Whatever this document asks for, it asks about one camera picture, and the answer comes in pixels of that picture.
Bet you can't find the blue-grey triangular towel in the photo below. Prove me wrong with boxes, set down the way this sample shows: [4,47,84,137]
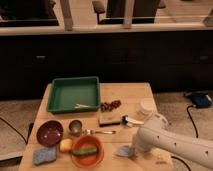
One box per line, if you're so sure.
[116,145,135,157]

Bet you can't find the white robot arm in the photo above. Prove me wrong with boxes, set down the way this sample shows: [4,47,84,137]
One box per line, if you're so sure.
[132,113,213,169]

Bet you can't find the green plastic tray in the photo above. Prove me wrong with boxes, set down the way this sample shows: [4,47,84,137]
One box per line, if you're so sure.
[46,76,100,114]

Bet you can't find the small pale utensil in tray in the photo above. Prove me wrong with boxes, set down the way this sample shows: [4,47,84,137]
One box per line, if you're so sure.
[74,104,90,109]

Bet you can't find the wooden block brush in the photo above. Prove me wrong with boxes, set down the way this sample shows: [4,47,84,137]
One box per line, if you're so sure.
[98,116,120,127]

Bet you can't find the white plastic jar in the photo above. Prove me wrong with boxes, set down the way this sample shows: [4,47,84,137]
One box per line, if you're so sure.
[140,98,155,115]

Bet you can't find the silver fork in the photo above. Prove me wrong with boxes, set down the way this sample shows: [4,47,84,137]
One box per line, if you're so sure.
[82,129,116,135]

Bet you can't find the small metal cup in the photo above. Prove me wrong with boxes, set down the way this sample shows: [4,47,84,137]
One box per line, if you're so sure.
[69,120,82,137]

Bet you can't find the green cucumber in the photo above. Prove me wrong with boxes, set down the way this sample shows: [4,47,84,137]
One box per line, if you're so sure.
[71,147,98,156]

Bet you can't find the orange bowl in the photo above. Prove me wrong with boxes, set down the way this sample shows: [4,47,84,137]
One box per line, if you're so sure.
[70,135,104,169]

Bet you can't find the maroon bowl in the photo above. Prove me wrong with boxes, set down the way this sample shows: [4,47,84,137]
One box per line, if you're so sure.
[36,120,63,147]

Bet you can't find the blue sponge cloth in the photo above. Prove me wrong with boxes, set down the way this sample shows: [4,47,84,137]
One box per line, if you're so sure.
[32,147,57,165]

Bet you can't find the dark blue box on floor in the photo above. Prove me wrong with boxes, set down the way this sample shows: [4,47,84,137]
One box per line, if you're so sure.
[184,92,212,108]

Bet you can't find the black power cable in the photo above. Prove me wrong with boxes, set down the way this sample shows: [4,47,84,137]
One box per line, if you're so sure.
[170,104,200,171]

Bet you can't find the black cable on left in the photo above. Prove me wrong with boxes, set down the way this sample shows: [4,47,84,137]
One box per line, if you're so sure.
[0,117,29,145]

